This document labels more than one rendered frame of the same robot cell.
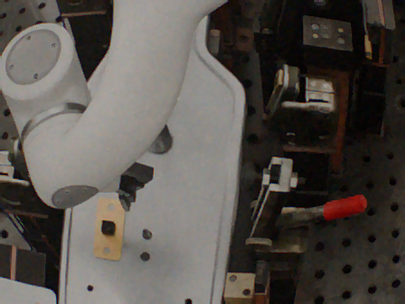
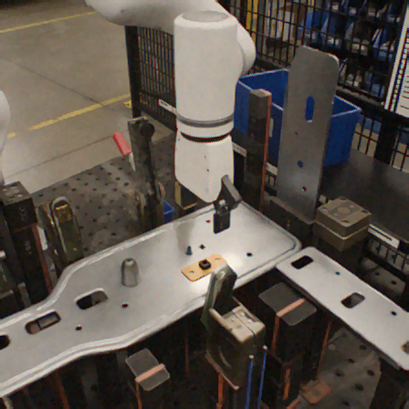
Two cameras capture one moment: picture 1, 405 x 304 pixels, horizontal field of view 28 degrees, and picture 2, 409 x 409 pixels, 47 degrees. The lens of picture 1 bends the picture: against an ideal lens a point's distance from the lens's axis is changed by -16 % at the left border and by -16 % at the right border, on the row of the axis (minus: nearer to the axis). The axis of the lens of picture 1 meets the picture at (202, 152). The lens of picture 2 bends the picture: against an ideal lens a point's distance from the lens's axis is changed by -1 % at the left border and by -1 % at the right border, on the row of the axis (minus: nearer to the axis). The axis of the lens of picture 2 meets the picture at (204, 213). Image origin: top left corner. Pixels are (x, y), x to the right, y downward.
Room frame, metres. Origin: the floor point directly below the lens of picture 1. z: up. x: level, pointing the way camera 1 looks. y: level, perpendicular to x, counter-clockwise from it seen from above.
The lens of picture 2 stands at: (0.94, 0.53, 1.59)
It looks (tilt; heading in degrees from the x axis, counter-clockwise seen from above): 36 degrees down; 217
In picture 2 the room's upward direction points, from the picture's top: straight up
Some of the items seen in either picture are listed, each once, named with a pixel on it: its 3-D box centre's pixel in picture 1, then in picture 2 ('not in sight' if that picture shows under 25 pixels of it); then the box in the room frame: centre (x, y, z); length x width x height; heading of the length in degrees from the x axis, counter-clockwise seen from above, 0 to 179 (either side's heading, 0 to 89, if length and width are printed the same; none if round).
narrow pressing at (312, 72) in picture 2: not in sight; (302, 137); (0.16, 0.17, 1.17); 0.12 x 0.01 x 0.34; 74
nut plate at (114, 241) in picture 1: (108, 228); (204, 265); (0.42, 0.13, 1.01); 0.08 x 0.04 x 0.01; 164
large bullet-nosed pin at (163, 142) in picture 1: (156, 135); (130, 273); (0.53, 0.05, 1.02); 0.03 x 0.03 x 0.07
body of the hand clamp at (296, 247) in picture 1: (279, 270); (149, 256); (0.36, -0.07, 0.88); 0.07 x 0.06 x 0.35; 74
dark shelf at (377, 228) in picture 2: not in sight; (282, 143); (-0.06, 0.02, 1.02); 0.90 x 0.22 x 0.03; 74
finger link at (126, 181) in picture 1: (134, 188); (184, 185); (0.41, 0.08, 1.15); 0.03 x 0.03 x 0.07; 74
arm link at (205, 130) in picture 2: not in sight; (204, 119); (0.42, 0.13, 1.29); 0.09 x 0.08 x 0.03; 74
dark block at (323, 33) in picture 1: (327, 105); (36, 276); (0.58, -0.19, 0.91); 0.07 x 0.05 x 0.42; 74
